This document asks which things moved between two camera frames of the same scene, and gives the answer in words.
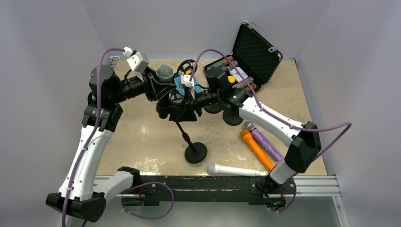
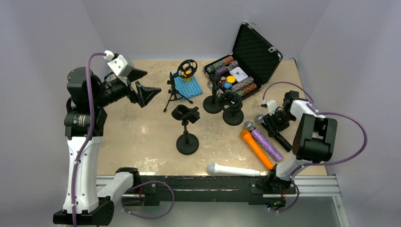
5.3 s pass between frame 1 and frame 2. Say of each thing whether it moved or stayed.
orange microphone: stayed
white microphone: stayed
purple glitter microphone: stayed
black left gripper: moved
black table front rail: stayed
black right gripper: moved
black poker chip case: stayed
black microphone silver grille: moved
